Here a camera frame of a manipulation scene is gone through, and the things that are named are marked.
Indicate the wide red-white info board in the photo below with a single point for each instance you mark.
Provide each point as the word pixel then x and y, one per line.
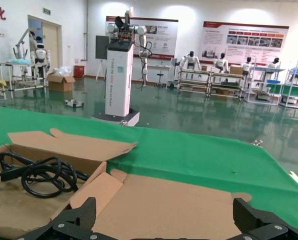
pixel 243 42

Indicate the white hoist frame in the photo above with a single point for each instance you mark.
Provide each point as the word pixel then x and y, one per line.
pixel 20 42

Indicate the pipe-frame rack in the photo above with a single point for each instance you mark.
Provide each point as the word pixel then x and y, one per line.
pixel 263 86
pixel 294 91
pixel 193 81
pixel 226 83

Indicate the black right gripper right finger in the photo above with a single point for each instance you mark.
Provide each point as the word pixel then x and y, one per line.
pixel 243 215

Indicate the open cardboard carton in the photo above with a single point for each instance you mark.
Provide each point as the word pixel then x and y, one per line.
pixel 61 83

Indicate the red bin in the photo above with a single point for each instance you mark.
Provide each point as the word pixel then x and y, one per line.
pixel 79 72

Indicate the crinkled clear plastic bag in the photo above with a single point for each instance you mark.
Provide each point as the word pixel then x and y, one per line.
pixel 257 142

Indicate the white plastic bags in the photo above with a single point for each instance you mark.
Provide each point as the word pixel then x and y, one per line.
pixel 64 70

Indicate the beige door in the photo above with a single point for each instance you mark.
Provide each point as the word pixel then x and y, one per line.
pixel 50 45

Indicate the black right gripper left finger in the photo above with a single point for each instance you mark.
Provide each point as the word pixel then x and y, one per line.
pixel 87 212

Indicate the green table cloth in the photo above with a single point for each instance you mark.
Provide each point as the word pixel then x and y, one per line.
pixel 188 155

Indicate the cardboard box with torn rim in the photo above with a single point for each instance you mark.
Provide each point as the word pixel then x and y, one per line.
pixel 64 147

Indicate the green exit sign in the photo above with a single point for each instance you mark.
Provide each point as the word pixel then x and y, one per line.
pixel 47 11

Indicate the black stool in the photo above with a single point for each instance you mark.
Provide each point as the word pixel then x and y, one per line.
pixel 159 78

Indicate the small red-white info board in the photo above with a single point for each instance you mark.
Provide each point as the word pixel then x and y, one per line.
pixel 163 37

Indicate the black panel on stand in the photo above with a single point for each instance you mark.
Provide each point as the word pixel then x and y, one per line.
pixel 101 47

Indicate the open brown cardboard box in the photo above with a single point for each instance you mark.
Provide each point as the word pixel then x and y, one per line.
pixel 163 205

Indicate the pipe-frame workbench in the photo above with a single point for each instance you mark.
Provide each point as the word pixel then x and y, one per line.
pixel 14 65

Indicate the white humanoid robot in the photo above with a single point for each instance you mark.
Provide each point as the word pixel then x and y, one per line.
pixel 274 63
pixel 222 62
pixel 190 60
pixel 248 65
pixel 40 53

